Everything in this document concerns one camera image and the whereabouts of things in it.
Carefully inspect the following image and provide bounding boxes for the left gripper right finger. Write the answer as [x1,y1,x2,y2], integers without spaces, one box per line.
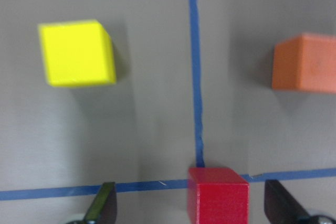
[264,179,319,224]

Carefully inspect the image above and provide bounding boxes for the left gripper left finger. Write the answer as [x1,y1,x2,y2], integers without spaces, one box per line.
[83,182,117,224]

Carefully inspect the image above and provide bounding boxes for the red block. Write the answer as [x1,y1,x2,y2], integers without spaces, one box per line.
[187,167,249,224]

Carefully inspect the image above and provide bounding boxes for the orange block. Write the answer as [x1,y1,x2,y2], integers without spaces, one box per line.
[271,33,335,93]

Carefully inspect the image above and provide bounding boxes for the yellow block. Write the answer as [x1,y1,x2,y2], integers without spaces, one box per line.
[38,19,117,88]

